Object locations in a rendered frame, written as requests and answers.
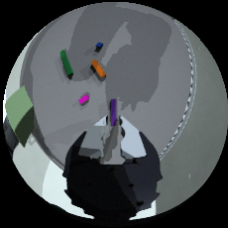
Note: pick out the orange rod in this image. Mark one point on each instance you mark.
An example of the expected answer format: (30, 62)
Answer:
(98, 68)

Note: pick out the purple rod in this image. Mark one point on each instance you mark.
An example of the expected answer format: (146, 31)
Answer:
(113, 112)

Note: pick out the green rod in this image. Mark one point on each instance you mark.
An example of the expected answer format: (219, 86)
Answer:
(66, 63)

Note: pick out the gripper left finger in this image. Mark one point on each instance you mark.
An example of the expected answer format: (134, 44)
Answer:
(86, 147)

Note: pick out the short magenta rod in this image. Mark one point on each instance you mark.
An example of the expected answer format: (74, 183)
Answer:
(84, 98)

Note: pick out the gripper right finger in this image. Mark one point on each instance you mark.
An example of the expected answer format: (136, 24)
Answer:
(138, 148)

